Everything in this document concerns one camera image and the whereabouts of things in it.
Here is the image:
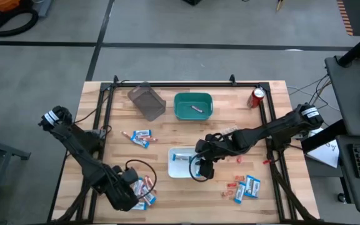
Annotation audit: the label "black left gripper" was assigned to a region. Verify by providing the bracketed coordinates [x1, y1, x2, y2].
[103, 165, 140, 212]

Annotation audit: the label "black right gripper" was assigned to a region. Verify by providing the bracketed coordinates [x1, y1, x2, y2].
[194, 133, 234, 181]

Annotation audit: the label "white plastic bin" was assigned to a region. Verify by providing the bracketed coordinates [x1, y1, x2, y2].
[167, 147, 212, 179]

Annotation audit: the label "green plastic bin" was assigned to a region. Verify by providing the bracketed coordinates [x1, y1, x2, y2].
[173, 92, 214, 122]

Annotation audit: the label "grey metal mounting plate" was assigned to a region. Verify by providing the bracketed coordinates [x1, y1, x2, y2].
[91, 128, 108, 139]

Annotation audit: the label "red soda can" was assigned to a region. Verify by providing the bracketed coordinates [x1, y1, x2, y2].
[246, 87, 266, 109]

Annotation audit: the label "clear grey plastic bin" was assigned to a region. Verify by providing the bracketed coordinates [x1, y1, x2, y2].
[127, 81, 168, 122]

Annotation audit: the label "black metal beam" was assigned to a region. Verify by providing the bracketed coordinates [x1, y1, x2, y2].
[301, 119, 346, 154]

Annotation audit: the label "white paper sheet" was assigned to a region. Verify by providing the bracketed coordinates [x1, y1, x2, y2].
[304, 127, 341, 169]

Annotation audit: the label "grey metal cart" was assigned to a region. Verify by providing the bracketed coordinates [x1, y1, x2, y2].
[0, 124, 32, 225]

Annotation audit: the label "grey side desk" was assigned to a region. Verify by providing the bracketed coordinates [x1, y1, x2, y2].
[336, 134, 360, 214]
[324, 55, 360, 138]

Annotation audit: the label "black metal pole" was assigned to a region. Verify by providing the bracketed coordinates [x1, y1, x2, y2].
[337, 26, 360, 68]

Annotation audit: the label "grey floor box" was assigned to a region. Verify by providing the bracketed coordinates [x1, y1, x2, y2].
[37, 0, 54, 19]

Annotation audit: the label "orange shop vacuum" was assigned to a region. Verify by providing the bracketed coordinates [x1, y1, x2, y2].
[0, 0, 23, 13]

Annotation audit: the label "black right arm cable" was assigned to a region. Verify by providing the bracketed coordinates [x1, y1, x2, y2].
[188, 154, 201, 183]

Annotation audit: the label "black metal table frame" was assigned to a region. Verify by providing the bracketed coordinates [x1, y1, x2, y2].
[47, 74, 318, 224]

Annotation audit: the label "black floor cables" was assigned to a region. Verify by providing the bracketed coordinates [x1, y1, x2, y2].
[287, 73, 341, 114]

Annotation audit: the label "black vacuum hose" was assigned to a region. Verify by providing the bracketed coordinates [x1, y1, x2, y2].
[0, 6, 39, 38]

